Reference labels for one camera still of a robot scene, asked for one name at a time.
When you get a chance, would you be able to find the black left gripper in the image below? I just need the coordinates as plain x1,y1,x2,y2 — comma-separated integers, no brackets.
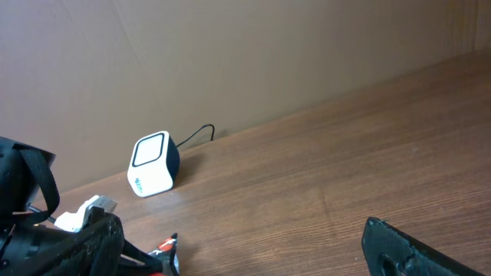
1,224,163,276

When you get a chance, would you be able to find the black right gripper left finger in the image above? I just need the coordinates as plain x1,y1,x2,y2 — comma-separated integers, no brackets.
1,215,124,276

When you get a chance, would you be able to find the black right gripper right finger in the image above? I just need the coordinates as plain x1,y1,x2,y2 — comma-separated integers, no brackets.
361,217,483,276

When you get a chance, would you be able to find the dark snack packet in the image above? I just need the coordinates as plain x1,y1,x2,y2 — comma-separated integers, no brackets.
149,233,180,276

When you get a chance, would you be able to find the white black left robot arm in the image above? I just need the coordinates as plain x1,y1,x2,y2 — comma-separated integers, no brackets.
1,138,163,275

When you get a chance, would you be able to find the white barcode scanner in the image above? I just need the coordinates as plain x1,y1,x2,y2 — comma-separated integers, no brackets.
127,131,180,198

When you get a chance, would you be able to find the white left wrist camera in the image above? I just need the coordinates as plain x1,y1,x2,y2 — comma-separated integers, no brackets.
54,195,117,232

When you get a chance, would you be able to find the black scanner cable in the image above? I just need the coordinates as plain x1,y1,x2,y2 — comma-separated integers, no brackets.
176,123,216,150

